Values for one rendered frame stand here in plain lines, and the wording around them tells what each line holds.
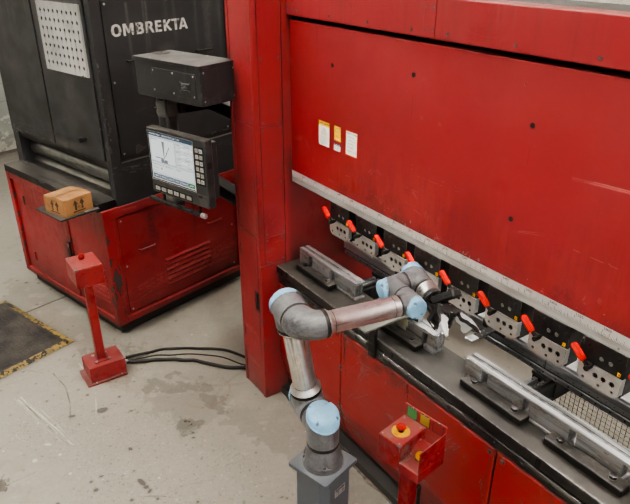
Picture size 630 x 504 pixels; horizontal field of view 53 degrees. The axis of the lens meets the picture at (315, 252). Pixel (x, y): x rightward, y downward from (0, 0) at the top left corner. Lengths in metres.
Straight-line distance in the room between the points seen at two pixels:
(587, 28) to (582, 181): 0.44
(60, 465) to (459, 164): 2.57
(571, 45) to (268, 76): 1.57
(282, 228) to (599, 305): 1.82
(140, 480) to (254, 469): 0.58
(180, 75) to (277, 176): 0.68
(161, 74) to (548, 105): 1.94
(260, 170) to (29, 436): 1.97
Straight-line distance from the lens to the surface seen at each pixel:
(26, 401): 4.26
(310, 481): 2.41
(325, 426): 2.25
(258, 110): 3.15
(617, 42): 1.96
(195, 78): 3.16
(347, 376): 3.21
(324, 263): 3.29
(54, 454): 3.84
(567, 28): 2.04
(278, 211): 3.37
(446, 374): 2.71
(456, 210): 2.44
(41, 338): 4.79
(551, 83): 2.10
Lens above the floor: 2.48
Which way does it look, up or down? 26 degrees down
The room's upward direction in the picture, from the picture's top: straight up
